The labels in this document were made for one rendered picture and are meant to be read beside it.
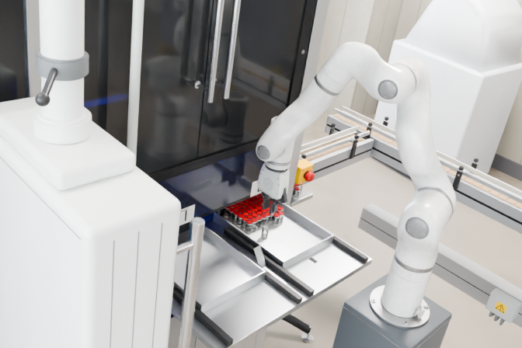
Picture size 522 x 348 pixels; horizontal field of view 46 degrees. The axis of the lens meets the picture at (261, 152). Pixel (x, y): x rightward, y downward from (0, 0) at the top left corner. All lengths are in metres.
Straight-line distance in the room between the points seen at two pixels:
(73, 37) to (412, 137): 0.98
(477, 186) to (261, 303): 1.22
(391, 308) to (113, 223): 1.17
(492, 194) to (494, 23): 1.79
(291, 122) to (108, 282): 0.94
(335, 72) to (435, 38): 2.69
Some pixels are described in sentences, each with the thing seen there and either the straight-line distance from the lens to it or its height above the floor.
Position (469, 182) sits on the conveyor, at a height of 0.93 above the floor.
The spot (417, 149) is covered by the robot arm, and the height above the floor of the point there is 1.41.
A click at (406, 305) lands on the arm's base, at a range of 1.94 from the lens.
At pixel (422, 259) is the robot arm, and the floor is 1.09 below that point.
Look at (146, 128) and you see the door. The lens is 1.69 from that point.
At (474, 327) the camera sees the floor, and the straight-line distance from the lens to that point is 3.50.
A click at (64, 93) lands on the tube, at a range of 1.08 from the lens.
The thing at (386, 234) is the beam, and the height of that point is 0.49.
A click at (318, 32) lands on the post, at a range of 2.05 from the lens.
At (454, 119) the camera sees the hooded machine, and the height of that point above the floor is 0.60.
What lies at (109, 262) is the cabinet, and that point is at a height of 1.48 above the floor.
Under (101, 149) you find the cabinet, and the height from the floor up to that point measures 1.58.
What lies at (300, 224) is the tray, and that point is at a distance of 2.24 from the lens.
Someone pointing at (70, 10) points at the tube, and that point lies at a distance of 1.04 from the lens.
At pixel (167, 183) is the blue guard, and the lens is 1.82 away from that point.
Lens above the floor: 2.10
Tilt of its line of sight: 27 degrees down
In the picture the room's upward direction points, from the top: 9 degrees clockwise
